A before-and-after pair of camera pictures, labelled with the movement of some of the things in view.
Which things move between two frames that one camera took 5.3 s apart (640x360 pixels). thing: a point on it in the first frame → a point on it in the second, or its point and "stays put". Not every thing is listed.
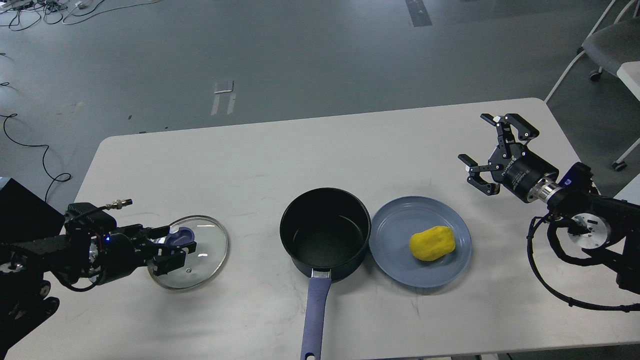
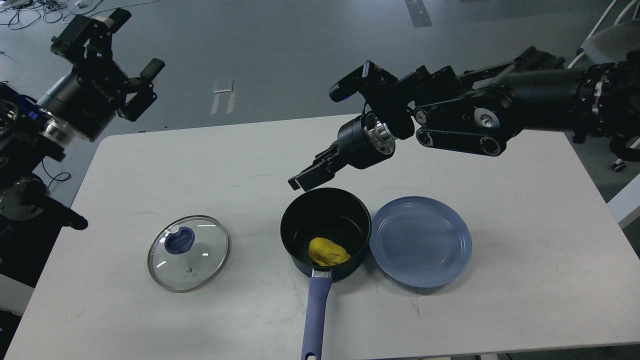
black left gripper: [119, 254] → [87, 98]
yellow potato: [432, 243] → [325, 252]
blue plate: [392, 228] stays put
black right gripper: [511, 164] → [365, 139]
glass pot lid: [203, 265] stays put
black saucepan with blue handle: [327, 232] stays put
